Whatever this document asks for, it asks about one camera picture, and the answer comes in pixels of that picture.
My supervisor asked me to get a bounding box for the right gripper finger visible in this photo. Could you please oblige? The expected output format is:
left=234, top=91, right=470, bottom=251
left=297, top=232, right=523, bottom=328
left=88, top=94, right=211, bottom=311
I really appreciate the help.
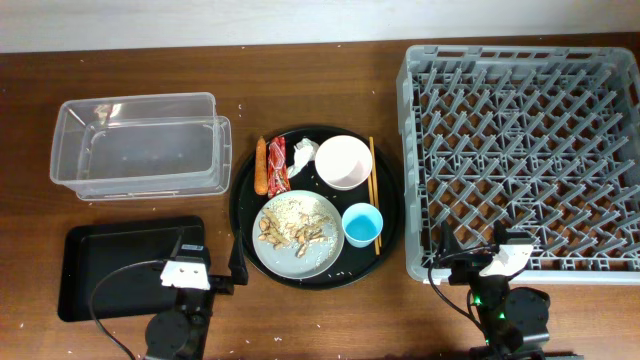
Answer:
left=493, top=221, right=534, bottom=246
left=437, top=220, right=462, bottom=256

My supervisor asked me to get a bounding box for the light blue cup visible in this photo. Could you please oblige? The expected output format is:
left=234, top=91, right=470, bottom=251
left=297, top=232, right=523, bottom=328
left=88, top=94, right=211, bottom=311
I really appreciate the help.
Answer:
left=342, top=203, right=384, bottom=248

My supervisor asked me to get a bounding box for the wooden chopstick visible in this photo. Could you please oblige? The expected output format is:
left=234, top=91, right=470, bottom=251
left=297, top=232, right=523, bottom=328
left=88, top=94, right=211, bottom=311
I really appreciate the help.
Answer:
left=368, top=136, right=382, bottom=253
left=367, top=173, right=380, bottom=256

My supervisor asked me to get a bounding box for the white pink bowl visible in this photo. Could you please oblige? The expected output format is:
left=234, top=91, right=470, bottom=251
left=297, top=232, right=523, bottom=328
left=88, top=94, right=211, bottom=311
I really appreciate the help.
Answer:
left=314, top=135, right=373, bottom=191

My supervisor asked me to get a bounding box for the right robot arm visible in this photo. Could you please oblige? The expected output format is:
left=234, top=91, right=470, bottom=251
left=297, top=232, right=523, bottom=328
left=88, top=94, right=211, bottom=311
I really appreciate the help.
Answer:
left=427, top=221, right=551, bottom=360

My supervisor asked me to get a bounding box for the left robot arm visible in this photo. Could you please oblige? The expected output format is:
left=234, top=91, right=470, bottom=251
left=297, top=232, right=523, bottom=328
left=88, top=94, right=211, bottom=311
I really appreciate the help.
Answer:
left=144, top=235, right=249, bottom=360

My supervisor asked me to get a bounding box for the grey dishwasher rack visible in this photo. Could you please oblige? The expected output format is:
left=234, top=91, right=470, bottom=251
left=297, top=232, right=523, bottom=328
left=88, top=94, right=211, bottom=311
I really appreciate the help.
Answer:
left=396, top=45, right=639, bottom=285

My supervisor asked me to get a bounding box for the grey plate with food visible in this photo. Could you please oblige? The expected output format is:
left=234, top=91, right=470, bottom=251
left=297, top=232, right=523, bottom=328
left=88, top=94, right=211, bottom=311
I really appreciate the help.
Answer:
left=250, top=190, right=345, bottom=280

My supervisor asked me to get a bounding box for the black rectangular tray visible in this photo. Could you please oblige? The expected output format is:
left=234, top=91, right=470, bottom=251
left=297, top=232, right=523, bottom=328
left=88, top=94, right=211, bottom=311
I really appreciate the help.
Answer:
left=58, top=216, right=205, bottom=322

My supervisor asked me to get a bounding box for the clear plastic bin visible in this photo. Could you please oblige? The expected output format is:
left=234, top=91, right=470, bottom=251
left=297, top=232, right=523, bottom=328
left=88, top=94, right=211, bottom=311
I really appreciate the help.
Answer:
left=49, top=92, right=232, bottom=201

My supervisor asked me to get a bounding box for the orange carrot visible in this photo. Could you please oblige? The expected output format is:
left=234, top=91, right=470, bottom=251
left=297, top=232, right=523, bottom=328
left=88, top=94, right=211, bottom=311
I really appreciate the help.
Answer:
left=254, top=137, right=268, bottom=195

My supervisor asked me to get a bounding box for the red snack wrapper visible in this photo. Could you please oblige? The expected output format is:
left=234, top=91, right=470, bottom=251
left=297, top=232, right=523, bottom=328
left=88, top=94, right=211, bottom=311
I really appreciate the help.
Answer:
left=267, top=136, right=291, bottom=198

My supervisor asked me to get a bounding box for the round black tray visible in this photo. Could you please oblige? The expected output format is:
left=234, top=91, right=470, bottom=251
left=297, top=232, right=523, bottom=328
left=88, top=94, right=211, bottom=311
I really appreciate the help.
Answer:
left=229, top=126, right=405, bottom=290

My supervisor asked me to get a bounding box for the crumpled white tissue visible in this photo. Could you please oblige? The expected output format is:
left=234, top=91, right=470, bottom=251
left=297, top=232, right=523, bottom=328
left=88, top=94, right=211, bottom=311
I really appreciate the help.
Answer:
left=287, top=138, right=319, bottom=179

